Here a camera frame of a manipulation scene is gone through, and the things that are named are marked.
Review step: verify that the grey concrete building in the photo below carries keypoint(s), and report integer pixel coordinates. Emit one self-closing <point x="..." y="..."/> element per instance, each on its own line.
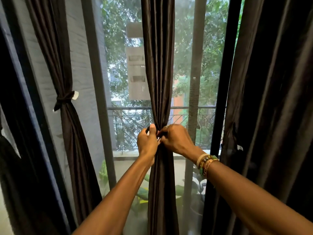
<point x="137" y="90"/>

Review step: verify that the person's right forearm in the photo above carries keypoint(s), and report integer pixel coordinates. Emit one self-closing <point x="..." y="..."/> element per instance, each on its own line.
<point x="256" y="200"/>

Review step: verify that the black metal balcony railing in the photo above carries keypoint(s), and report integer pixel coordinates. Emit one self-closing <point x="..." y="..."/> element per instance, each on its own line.
<point x="132" y="108"/>

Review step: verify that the person's left forearm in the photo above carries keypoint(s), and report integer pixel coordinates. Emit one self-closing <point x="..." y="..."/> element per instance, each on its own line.
<point x="112" y="205"/>

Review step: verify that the person's right hand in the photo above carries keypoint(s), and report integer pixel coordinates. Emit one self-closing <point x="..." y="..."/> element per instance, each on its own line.
<point x="179" y="140"/>

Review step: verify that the person's left hand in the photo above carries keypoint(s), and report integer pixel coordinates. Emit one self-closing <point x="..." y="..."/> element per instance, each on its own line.
<point x="148" y="144"/>

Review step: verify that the dark brown curtain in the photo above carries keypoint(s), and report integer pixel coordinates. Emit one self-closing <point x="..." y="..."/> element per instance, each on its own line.
<point x="14" y="193"/>
<point x="276" y="83"/>
<point x="73" y="144"/>
<point x="157" y="58"/>

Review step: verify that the dark leafy potted plant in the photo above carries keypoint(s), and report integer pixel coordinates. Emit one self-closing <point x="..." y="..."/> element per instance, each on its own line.
<point x="199" y="184"/>

